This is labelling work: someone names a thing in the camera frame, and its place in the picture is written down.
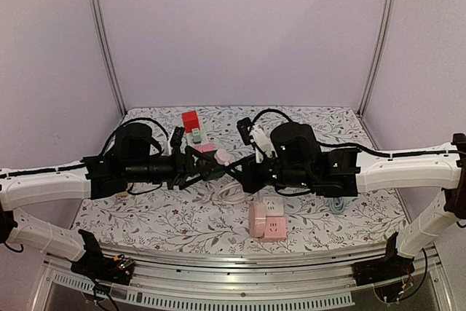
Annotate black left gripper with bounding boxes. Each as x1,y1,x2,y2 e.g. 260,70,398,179
124,144,216,190

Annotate pink cable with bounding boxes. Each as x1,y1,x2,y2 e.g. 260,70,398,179
213,183,248,205

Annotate pink round socket base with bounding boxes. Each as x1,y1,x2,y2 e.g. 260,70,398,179
248,201,266,238

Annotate white cube socket tiger print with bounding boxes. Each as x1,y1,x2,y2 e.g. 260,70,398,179
263,196,284,217

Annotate dark green cube socket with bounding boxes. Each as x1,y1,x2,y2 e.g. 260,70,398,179
201,165,225,181

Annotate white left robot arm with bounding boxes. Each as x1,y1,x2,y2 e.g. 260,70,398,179
1,119,226,277

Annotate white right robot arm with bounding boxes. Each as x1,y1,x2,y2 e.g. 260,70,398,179
226,122,465,279

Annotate pink plug adapter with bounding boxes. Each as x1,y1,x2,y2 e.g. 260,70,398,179
194,143,215,153

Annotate green plug adapter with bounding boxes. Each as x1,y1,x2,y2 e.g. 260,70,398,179
191,128,202,145

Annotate pink cube socket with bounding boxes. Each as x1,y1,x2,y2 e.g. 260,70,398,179
261,216,287,242

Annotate white power strip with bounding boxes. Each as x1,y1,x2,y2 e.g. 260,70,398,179
186,128,210,151

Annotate red cube adapter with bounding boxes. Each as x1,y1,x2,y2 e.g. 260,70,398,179
181,111,200,133

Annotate floral tablecloth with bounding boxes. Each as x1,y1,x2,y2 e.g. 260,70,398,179
73,106,408,255

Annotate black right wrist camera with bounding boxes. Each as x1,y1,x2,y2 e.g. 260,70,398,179
237,117,253,146

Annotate light blue coiled cable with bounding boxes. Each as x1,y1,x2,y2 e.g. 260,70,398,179
327,197,347,214

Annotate aluminium table edge rail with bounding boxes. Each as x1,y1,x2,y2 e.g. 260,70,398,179
31,243,449,311

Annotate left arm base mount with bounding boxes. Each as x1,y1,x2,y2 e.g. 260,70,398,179
71,229,135,286

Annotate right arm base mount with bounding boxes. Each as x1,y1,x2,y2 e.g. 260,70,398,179
351,232,414,286

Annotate left aluminium frame post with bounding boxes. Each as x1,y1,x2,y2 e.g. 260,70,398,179
89,0,127,117

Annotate aluminium frame post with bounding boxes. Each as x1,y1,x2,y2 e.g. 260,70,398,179
89,0,127,117
357,0,395,119

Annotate right aluminium frame post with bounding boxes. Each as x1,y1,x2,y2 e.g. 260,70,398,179
357,0,395,119

